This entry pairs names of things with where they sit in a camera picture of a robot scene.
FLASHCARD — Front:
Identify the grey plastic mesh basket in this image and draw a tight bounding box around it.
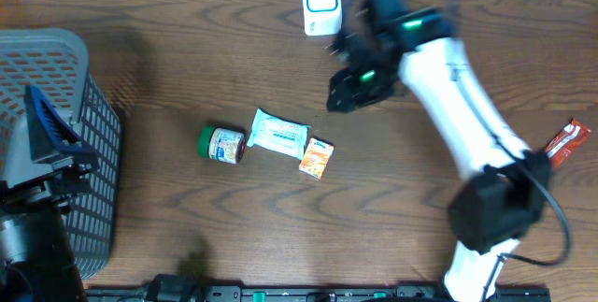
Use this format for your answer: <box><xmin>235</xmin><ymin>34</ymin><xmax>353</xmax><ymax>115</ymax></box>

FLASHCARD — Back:
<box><xmin>1</xmin><ymin>29</ymin><xmax>123</xmax><ymax>279</ymax></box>

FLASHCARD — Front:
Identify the orange tissue pack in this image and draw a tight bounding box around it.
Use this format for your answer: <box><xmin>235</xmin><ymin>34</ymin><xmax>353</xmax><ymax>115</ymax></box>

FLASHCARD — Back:
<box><xmin>299</xmin><ymin>137</ymin><xmax>335</xmax><ymax>179</ymax></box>

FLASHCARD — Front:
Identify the teal wet wipes pack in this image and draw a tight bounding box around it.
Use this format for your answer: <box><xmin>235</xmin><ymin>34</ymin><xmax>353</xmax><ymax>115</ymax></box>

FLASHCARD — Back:
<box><xmin>247</xmin><ymin>108</ymin><xmax>310</xmax><ymax>160</ymax></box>

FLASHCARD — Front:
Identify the green lid jar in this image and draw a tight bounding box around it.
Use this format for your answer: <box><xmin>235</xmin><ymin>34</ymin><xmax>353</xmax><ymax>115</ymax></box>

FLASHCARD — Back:
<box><xmin>197</xmin><ymin>126</ymin><xmax>245</xmax><ymax>165</ymax></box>

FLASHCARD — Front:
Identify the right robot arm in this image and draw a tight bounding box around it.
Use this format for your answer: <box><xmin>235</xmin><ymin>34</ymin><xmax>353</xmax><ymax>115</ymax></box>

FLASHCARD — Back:
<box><xmin>327</xmin><ymin>0</ymin><xmax>553</xmax><ymax>301</ymax></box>

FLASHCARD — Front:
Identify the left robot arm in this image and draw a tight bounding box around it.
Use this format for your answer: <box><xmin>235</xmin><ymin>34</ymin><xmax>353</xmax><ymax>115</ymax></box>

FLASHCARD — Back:
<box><xmin>1</xmin><ymin>85</ymin><xmax>98</xmax><ymax>301</ymax></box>

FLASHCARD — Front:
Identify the white barcode scanner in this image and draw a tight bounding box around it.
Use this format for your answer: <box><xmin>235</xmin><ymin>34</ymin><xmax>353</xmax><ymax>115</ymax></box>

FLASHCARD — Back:
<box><xmin>302</xmin><ymin>0</ymin><xmax>342</xmax><ymax>36</ymax></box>

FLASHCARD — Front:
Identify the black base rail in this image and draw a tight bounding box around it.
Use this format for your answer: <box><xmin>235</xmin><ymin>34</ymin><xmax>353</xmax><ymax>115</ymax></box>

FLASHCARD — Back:
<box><xmin>86</xmin><ymin>284</ymin><xmax>552</xmax><ymax>302</ymax></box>

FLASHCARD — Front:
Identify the black right camera cable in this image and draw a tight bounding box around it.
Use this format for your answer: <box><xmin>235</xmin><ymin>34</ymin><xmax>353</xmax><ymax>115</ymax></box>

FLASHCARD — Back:
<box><xmin>345</xmin><ymin>0</ymin><xmax>574</xmax><ymax>302</ymax></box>

